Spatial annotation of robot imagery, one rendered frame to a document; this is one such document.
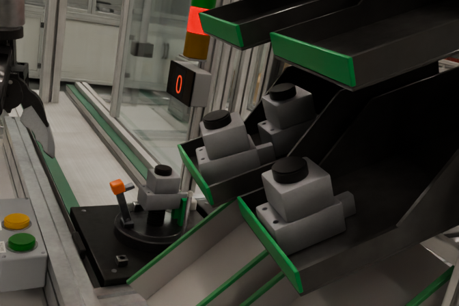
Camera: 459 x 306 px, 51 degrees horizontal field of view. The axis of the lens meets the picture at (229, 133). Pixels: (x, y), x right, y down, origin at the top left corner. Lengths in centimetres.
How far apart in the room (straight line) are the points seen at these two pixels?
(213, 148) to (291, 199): 14
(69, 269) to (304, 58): 54
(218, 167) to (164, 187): 32
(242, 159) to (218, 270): 17
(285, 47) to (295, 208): 13
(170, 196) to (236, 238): 22
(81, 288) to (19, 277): 13
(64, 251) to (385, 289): 52
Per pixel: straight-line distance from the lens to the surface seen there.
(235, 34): 46
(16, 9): 75
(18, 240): 84
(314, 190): 40
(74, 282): 78
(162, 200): 84
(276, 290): 55
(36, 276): 85
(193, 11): 99
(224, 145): 51
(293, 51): 40
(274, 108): 54
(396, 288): 52
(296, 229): 41
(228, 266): 63
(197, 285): 64
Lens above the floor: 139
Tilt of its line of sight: 16 degrees down
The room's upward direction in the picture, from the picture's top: 11 degrees clockwise
